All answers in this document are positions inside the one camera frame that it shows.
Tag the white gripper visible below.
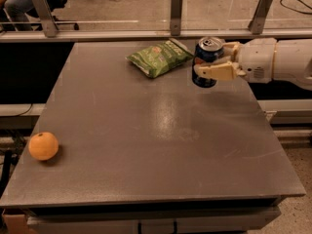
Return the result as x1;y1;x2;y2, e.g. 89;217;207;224
194;38;277;84

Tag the blue pepsi can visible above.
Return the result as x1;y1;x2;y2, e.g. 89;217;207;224
192;36;224;88

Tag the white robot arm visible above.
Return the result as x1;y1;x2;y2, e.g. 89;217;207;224
194;38;312;90

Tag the green jalapeno chip bag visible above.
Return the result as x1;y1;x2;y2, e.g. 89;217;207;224
126;38;193;79

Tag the black office chair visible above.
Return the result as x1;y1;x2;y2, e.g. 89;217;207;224
26;0;79;30

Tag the orange fruit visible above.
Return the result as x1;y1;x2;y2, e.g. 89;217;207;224
28;132;59;161

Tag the seated person in jeans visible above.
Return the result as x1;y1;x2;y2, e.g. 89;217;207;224
0;0;34;31

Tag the cardboard box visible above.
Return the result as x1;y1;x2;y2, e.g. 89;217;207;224
2;210;38;234

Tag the metal window rail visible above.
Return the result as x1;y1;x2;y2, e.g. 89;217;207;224
0;28;312;43

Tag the right metal glass bracket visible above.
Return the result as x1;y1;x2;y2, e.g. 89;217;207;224
248;0;273;35

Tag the metal glass bracket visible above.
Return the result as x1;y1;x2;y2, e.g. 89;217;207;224
248;0;273;35
170;0;183;36
32;0;59;38

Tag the middle metal glass bracket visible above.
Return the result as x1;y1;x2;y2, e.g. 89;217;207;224
170;0;183;36

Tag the black floor cable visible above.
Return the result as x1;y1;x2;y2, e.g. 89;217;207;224
276;0;312;17

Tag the left metal glass bracket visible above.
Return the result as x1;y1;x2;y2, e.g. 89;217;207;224
32;0;59;38

